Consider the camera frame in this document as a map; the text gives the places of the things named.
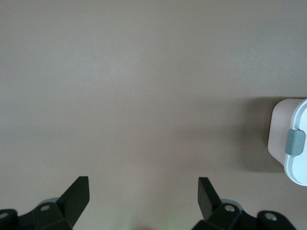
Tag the pink plastic storage box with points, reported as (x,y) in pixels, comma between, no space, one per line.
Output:
(278,124)

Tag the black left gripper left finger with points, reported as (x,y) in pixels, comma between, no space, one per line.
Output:
(72,203)

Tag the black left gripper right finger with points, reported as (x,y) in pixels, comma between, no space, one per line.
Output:
(211,210)

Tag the grey lid clip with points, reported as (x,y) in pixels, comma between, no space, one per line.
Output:
(295,142)

